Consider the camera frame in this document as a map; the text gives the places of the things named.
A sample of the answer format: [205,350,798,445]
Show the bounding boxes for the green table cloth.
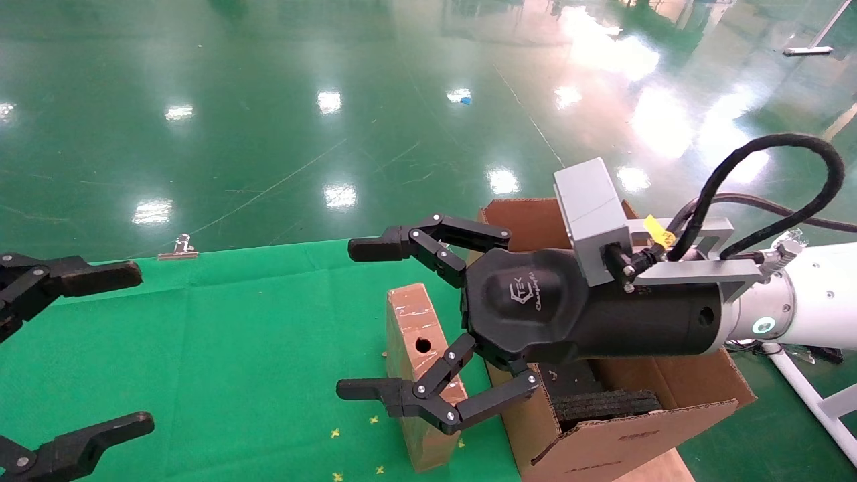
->
[0,240,523,482]

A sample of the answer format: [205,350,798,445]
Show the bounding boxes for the large open cardboard carton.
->
[479,198,757,482]

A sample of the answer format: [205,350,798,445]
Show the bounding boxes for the grey metal camera bracket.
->
[626,217,764,302]

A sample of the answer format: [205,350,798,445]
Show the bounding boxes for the black foam packing block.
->
[552,390,664,432]

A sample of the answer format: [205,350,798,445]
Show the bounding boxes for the black braided sleeve cable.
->
[666,133,846,263]

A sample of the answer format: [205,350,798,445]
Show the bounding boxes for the white table foot bar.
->
[783,0,854,56]

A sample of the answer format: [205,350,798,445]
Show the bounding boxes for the silver binder clip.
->
[157,234,200,260]

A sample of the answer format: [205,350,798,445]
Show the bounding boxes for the black smooth arm cable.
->
[710,193,857,235]

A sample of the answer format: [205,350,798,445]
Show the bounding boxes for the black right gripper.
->
[337,214,728,434]

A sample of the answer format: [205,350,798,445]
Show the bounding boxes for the small brown cardboard box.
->
[385,283,469,473]

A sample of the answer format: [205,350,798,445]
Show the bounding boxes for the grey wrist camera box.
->
[553,158,634,287]

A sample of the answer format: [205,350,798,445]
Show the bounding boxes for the white metal table leg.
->
[763,343,857,466]

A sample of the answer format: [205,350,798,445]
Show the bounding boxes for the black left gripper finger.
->
[0,253,143,342]
[0,412,155,482]

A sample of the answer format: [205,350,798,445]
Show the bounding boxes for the yellow cable tag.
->
[644,214,676,247]

